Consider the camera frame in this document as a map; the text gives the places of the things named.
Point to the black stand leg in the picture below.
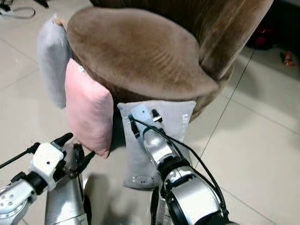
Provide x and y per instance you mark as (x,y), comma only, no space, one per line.
(41,3)

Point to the pink pillow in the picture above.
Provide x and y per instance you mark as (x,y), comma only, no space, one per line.
(88,110)

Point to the silver left robot leg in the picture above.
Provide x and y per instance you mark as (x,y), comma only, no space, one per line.
(65,204)

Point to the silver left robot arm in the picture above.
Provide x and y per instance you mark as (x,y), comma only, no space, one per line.
(14,199)

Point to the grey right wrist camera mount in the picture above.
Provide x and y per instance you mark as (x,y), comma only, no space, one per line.
(142,116)

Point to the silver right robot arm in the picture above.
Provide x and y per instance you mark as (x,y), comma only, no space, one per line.
(197,199)

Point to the tall grey pillow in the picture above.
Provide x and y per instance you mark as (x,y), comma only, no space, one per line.
(52,61)

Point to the brown velvet sofa chair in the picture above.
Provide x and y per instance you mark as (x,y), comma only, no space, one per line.
(140,51)

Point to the grey pillow with label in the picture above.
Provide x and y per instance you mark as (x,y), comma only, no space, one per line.
(133,157)

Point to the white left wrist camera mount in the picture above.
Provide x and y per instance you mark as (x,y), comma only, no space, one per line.
(47,161)

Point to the silver right robot leg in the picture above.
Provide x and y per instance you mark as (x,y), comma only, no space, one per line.
(158,211)

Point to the red bag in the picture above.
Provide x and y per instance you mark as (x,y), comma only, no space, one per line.
(262,37)

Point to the small orange object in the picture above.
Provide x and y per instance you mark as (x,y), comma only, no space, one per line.
(288,58)

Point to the silver robot leg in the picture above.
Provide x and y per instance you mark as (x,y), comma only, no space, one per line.
(65,204)
(158,211)

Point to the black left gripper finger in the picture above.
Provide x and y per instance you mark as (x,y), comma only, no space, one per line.
(63,139)
(87,161)

